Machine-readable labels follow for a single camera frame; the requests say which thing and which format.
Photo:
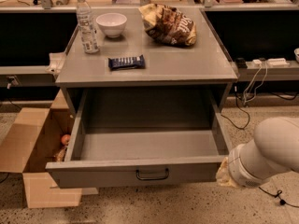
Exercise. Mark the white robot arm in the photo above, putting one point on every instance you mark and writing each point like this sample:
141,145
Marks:
273,150

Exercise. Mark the black drawer handle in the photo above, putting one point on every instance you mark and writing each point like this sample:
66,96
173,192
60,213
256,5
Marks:
152,176

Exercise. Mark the grey top drawer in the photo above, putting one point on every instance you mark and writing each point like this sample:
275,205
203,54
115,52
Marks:
120,130

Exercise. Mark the brown chip bag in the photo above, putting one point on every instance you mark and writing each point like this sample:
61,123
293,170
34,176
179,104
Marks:
168,25

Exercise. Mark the blue candy bar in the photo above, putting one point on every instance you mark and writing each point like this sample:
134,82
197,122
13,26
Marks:
126,63

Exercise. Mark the red apple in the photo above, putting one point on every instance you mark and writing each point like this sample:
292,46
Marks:
65,139

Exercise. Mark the cardboard box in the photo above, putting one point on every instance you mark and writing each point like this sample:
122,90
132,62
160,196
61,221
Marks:
35,139

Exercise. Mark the white bowl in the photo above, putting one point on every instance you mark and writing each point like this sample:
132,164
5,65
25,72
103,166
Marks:
111,24

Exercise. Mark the clear plastic water bottle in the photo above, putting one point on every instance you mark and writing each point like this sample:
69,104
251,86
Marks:
86,27

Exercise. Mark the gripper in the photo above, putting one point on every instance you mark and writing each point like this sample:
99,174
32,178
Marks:
239,168

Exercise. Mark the white power strip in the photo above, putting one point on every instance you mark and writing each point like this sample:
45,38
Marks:
277,62

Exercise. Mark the snack bag in box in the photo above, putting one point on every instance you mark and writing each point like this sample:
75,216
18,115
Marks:
59,156

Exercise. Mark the grey cabinet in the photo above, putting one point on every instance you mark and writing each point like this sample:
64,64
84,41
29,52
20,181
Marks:
204,63

